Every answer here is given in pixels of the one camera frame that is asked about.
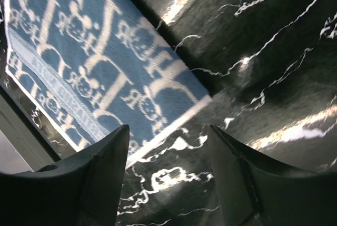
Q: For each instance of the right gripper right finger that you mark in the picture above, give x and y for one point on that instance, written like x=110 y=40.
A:
x=255 y=189

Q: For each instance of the blue white patterned towel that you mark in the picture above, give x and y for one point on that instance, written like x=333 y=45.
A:
x=92 y=65

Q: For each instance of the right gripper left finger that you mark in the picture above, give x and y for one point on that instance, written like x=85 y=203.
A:
x=82 y=189

